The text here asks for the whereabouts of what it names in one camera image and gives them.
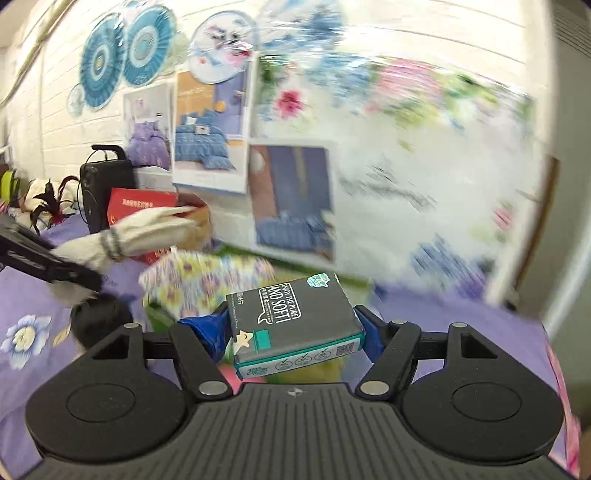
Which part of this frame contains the floral plastic bedding package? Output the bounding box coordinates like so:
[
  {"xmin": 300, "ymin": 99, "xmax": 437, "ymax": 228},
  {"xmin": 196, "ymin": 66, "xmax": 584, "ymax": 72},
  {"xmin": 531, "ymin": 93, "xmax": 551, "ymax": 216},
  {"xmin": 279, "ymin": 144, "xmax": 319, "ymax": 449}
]
[{"xmin": 249, "ymin": 0, "xmax": 555, "ymax": 317}]

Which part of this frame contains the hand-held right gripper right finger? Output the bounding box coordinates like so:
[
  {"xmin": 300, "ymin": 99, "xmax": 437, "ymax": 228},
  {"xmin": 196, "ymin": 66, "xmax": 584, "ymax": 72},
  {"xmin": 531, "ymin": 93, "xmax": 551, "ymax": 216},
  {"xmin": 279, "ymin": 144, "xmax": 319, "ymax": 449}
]
[{"xmin": 353, "ymin": 305, "xmax": 509, "ymax": 398}]

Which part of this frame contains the white towel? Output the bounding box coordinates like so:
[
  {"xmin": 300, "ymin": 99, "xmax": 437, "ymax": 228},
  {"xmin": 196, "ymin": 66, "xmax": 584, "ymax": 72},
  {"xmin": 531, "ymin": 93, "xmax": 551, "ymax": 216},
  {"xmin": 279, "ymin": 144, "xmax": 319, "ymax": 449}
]
[{"xmin": 46, "ymin": 205, "xmax": 200, "ymax": 306}]

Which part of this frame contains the red box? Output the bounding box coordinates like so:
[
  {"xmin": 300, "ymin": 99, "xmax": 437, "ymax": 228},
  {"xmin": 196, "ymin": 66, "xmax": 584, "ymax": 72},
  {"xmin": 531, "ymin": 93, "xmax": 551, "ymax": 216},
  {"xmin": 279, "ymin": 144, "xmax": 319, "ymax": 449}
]
[{"xmin": 107, "ymin": 187, "xmax": 182, "ymax": 266}]

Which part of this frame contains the dark blue bedding poster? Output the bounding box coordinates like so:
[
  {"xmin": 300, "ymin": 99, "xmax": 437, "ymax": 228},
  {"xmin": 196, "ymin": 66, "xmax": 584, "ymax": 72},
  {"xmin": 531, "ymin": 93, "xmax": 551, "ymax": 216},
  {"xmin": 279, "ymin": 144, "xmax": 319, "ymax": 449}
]
[{"xmin": 247, "ymin": 143, "xmax": 336, "ymax": 265}]

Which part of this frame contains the lime green hoop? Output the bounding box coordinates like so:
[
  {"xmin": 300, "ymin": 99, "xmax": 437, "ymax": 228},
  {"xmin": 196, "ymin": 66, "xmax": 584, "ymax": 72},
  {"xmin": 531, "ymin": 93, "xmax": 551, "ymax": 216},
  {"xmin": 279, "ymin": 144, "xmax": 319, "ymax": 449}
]
[{"xmin": 0, "ymin": 168, "xmax": 22, "ymax": 209}]

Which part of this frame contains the white floral round fan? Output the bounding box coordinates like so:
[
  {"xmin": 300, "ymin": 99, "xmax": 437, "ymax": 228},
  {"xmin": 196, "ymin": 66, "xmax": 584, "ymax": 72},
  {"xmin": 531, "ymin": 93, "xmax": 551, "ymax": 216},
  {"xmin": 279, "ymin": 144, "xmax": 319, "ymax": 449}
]
[{"xmin": 188, "ymin": 9, "xmax": 259, "ymax": 85}]

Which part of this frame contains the dark grey tissue pack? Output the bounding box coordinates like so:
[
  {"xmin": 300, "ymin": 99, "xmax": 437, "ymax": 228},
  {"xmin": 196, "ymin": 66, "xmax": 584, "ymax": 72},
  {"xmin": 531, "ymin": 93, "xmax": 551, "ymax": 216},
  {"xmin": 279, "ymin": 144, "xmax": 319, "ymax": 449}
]
[{"xmin": 226, "ymin": 272, "xmax": 365, "ymax": 380}]

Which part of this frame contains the floral fabric pouch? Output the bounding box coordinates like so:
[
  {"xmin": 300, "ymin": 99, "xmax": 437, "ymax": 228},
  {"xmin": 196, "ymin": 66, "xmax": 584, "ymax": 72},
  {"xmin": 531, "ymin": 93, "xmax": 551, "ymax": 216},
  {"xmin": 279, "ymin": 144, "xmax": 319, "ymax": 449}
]
[{"xmin": 139, "ymin": 251, "xmax": 278, "ymax": 324}]

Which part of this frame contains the teal paper fan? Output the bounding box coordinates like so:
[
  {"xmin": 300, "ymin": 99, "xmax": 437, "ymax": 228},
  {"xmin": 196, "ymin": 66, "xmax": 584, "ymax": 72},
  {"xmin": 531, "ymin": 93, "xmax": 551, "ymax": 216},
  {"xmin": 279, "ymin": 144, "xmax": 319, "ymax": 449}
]
[
  {"xmin": 121, "ymin": 4, "xmax": 179, "ymax": 88},
  {"xmin": 80, "ymin": 14, "xmax": 126, "ymax": 112}
]

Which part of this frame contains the black speaker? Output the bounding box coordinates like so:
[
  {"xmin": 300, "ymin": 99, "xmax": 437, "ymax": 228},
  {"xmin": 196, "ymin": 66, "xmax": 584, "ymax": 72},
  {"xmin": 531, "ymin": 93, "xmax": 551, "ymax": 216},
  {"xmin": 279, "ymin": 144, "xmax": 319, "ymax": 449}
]
[{"xmin": 79, "ymin": 144, "xmax": 137, "ymax": 235}]

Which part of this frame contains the purple bedding poster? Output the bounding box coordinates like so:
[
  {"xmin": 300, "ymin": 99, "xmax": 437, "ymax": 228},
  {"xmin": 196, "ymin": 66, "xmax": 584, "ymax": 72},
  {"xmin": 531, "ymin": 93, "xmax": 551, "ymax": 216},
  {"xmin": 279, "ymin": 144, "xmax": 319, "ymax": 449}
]
[{"xmin": 122, "ymin": 83, "xmax": 177, "ymax": 169}]

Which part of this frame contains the brown cardboard box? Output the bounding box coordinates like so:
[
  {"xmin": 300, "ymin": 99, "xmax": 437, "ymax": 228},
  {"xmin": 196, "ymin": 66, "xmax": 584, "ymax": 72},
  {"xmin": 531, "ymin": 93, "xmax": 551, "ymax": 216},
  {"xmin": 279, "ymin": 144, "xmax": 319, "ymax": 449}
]
[{"xmin": 175, "ymin": 193, "xmax": 212, "ymax": 252}]

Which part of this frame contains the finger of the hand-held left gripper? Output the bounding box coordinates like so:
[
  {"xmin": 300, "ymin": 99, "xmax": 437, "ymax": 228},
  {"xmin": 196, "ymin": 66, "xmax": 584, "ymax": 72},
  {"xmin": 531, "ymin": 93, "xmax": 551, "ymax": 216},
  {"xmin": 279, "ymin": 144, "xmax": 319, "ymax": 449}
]
[
  {"xmin": 0, "ymin": 249, "xmax": 103, "ymax": 294},
  {"xmin": 0, "ymin": 215, "xmax": 58, "ymax": 254}
]

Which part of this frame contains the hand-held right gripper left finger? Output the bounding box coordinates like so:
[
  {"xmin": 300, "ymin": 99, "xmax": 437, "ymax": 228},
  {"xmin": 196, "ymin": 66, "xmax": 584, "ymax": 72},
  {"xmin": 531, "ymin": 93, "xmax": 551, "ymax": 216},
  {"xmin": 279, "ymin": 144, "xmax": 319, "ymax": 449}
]
[{"xmin": 88, "ymin": 310, "xmax": 234, "ymax": 401}]

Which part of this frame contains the purple floral blanket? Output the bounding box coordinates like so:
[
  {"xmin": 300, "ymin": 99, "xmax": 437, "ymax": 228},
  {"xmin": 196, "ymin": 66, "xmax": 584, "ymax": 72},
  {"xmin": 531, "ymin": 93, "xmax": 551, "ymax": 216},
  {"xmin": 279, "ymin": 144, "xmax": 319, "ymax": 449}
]
[{"xmin": 0, "ymin": 217, "xmax": 580, "ymax": 480}]

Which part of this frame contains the black red feather headpiece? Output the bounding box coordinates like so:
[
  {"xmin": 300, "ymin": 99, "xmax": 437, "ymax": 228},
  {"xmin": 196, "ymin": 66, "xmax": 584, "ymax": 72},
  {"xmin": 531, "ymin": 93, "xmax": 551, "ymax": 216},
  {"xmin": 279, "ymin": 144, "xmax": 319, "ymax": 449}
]
[{"xmin": 28, "ymin": 179, "xmax": 82, "ymax": 232}]

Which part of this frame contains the dark purple pouf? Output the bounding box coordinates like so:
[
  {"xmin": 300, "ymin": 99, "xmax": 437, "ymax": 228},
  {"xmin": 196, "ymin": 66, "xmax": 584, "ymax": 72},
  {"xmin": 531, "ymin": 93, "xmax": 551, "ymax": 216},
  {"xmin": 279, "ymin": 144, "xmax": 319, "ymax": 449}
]
[{"xmin": 70, "ymin": 295, "xmax": 134, "ymax": 347}]

